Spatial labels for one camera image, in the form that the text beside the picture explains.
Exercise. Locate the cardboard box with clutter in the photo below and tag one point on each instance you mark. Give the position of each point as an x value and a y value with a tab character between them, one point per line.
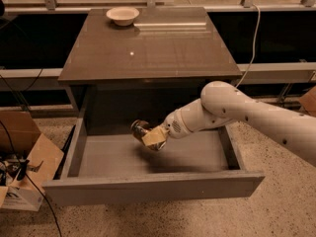
28	158

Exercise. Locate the white paper bowl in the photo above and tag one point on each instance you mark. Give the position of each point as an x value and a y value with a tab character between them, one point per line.
123	16

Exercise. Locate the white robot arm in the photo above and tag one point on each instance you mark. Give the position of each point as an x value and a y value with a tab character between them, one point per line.
221	103

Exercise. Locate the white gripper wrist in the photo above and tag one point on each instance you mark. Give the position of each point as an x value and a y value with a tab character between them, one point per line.
174	124

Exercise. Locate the grey cabinet with glossy top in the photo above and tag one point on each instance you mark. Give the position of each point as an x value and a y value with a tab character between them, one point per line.
146	70

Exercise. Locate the crushed orange soda can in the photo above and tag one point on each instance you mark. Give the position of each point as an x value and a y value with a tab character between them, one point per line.
139	128

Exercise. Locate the open grey top drawer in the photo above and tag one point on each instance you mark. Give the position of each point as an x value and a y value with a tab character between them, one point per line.
106	164

